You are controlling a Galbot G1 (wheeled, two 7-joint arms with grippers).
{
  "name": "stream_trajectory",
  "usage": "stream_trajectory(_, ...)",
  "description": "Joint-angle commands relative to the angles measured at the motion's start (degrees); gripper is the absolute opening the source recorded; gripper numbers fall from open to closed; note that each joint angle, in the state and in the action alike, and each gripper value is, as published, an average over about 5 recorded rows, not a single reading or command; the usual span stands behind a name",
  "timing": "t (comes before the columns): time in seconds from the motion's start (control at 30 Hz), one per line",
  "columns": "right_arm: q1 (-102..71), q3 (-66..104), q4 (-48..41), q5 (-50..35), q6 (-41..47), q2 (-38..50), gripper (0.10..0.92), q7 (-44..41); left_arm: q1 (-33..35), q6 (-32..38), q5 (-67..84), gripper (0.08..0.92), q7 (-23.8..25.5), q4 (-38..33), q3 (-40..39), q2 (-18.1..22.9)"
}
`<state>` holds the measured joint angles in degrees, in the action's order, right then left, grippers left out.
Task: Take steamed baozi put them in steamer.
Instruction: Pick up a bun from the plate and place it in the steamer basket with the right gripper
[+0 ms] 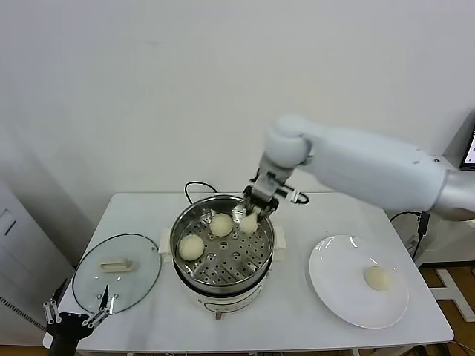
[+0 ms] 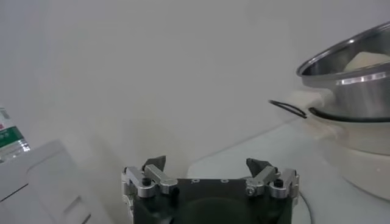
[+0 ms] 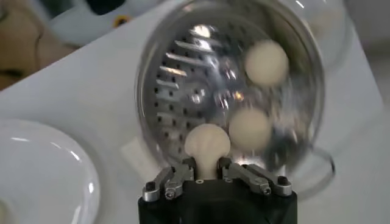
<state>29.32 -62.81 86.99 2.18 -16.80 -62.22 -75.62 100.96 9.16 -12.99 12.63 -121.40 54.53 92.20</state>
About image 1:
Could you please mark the steel steamer pot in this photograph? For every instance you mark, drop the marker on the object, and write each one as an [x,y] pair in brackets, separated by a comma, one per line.
[230,306]

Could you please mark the stainless steel steamer basket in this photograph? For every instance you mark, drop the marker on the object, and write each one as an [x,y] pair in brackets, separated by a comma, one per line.
[256,259]

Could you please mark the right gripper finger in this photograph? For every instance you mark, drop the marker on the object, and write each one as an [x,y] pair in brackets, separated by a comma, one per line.
[247,208]
[264,216]

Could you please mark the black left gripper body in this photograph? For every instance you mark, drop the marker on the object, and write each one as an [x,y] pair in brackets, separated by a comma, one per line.
[68,323]

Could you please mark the white side desk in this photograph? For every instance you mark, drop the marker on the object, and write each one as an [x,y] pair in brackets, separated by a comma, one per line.
[452,289]

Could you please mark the white cabinet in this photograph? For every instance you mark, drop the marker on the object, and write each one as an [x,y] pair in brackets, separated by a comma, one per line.
[22,259]

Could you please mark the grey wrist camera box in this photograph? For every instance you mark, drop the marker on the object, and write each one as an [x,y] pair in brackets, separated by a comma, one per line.
[265,187]

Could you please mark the white round plate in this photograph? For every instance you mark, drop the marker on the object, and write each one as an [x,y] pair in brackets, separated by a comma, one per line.
[334,278]

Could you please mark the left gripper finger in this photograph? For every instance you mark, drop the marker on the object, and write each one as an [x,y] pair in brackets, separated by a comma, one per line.
[104,306]
[50,309]

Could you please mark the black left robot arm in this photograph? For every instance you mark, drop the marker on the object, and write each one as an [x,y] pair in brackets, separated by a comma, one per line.
[63,345]

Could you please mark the black laptop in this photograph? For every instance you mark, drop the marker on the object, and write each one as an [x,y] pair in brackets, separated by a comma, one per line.
[470,148]

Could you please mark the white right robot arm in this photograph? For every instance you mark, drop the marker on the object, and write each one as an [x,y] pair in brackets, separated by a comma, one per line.
[371,163]

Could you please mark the white steamed baozi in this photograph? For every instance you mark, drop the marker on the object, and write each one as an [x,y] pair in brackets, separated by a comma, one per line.
[249,223]
[221,224]
[191,247]
[377,278]

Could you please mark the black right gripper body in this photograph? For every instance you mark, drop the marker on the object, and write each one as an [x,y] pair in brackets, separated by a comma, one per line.
[263,204]

